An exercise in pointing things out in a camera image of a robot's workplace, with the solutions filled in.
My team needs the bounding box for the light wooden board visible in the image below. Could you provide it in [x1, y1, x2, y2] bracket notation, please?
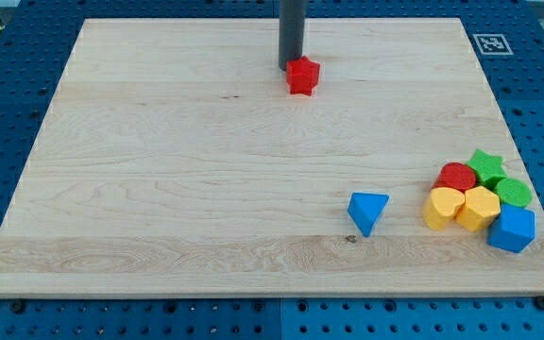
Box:
[0, 18, 544, 299]

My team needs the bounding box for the white fiducial marker tag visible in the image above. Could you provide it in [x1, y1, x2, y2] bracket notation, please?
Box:
[473, 33, 513, 56]

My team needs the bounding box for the red cylinder block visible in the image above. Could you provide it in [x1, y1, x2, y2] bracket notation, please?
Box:
[433, 162, 477, 192]

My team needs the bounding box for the yellow heart block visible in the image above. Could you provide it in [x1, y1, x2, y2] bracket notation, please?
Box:
[422, 187, 465, 230]

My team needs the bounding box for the blue triangle block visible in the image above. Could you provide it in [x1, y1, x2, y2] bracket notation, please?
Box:
[348, 193, 389, 237]

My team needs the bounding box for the green star block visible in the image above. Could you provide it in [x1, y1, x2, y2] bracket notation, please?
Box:
[466, 149, 507, 190]

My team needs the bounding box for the red star block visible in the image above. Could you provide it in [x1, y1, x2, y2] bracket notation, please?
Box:
[285, 56, 320, 96]

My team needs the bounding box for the blue cube block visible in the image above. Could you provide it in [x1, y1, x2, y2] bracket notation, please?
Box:
[486, 203, 536, 253]

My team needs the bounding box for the green cylinder block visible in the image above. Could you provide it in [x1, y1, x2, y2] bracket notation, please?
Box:
[493, 178, 533, 208]

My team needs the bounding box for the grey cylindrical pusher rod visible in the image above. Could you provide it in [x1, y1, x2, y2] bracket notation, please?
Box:
[278, 0, 306, 71]

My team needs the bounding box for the yellow hexagon block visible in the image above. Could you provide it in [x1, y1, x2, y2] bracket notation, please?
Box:
[455, 186, 501, 232]

